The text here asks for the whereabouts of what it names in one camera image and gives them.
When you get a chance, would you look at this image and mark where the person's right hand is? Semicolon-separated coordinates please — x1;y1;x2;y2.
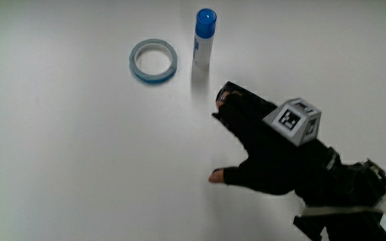
208;92;340;196

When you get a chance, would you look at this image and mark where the blue cap glue stick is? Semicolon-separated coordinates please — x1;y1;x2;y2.
192;8;218;70

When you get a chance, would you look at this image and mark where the blue tape roll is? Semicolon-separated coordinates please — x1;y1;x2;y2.
129;38;179;84

